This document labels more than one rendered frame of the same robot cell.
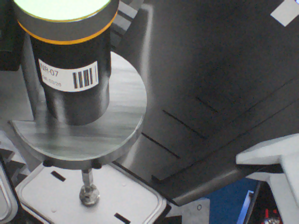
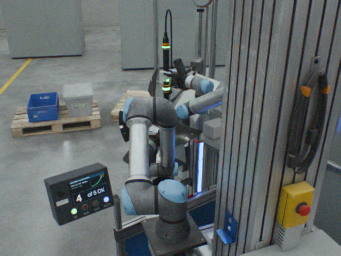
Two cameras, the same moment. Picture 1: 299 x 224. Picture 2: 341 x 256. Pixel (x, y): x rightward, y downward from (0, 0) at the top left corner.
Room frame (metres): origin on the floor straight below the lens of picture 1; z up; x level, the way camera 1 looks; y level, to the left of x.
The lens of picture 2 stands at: (0.92, -1.75, 2.05)
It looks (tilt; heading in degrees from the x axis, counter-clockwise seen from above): 25 degrees down; 112
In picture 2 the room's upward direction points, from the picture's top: straight up
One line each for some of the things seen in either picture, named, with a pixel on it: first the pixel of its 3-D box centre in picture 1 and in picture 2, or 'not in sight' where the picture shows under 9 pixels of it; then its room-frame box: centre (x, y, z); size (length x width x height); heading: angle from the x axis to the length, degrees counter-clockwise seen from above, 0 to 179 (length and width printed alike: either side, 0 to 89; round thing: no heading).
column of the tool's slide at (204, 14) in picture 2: not in sight; (198, 119); (0.17, 0.76, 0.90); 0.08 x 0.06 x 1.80; 1
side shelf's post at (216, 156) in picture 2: not in sight; (214, 186); (0.39, 0.56, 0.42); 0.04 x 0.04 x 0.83; 56
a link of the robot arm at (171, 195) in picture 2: not in sight; (171, 198); (0.50, -0.70, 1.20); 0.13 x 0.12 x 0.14; 24
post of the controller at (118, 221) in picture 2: not in sight; (116, 212); (0.17, -0.60, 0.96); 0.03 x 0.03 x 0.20; 56
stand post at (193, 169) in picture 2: not in sight; (193, 177); (0.25, 0.39, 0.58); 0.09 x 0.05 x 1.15; 146
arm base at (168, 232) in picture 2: not in sight; (172, 221); (0.51, -0.70, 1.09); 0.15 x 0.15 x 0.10
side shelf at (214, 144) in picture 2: not in sight; (217, 140); (0.39, 0.56, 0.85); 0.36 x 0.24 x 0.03; 146
